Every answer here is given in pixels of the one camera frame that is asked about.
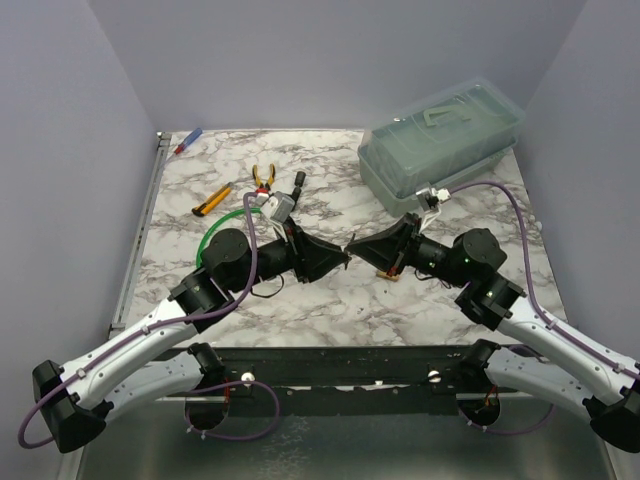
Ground translucent green plastic toolbox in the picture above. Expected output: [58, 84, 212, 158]
[357, 78, 525, 217]

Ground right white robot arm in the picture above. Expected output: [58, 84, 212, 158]
[346, 215, 639, 453]

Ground brass padlock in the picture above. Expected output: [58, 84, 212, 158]
[376, 269, 400, 282]

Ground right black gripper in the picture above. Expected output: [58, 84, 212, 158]
[347, 213, 470, 288]

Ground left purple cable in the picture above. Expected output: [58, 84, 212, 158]
[17, 192, 269, 449]

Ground green cable lock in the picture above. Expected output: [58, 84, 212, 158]
[195, 209, 247, 268]

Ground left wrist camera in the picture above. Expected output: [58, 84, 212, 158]
[255, 191, 295, 237]

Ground purple cable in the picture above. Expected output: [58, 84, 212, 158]
[447, 180, 640, 381]
[17, 192, 269, 449]

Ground yellow handled pliers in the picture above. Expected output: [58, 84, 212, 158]
[251, 163, 277, 196]

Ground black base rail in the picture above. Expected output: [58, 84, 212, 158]
[99, 342, 581, 419]

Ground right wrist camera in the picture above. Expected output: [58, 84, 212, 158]
[416, 187, 451, 233]

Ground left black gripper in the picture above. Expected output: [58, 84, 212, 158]
[230, 216, 349, 294]

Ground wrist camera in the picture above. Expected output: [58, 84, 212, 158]
[416, 187, 451, 233]
[255, 191, 295, 237]

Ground aluminium frame rail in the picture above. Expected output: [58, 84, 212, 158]
[86, 131, 172, 359]

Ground yellow utility knife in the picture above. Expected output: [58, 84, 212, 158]
[191, 182, 233, 217]

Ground silver padlock keys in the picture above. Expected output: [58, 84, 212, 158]
[343, 246, 352, 270]

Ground black T-shaped tool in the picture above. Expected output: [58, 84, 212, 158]
[290, 171, 306, 208]

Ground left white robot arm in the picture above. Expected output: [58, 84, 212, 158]
[32, 220, 349, 453]

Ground blue red screwdriver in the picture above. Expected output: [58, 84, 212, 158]
[173, 128, 203, 155]

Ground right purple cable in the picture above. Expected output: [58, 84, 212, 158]
[447, 180, 640, 381]

